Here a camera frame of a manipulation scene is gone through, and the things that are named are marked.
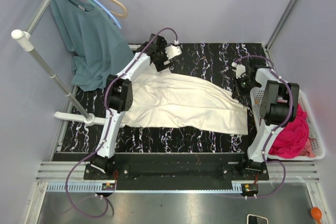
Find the orange maraca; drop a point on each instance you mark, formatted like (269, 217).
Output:
(316, 214)

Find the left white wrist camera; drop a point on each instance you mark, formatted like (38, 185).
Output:
(173, 50)

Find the white cable duct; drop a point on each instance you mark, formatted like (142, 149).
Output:
(82, 187)

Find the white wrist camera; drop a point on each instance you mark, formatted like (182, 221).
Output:
(239, 70)
(173, 50)

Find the white t shirt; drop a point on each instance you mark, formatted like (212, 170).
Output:
(165, 99)

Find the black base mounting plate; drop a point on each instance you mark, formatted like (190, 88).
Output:
(176, 172)

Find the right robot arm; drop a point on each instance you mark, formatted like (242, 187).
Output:
(275, 105)

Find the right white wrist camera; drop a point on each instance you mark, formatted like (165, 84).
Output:
(239, 70)

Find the white laundry basket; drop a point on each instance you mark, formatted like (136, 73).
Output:
(316, 141)

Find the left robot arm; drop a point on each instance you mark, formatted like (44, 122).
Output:
(118, 98)

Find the teal t shirt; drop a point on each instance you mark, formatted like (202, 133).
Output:
(98, 47)

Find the pink t shirt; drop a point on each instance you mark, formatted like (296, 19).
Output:
(291, 141)

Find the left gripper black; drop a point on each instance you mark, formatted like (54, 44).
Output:
(160, 65)

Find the aluminium corner frame post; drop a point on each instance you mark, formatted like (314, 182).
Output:
(287, 12)

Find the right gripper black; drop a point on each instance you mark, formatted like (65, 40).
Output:
(237, 92)

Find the smartphone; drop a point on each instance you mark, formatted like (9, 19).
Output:
(255, 219)

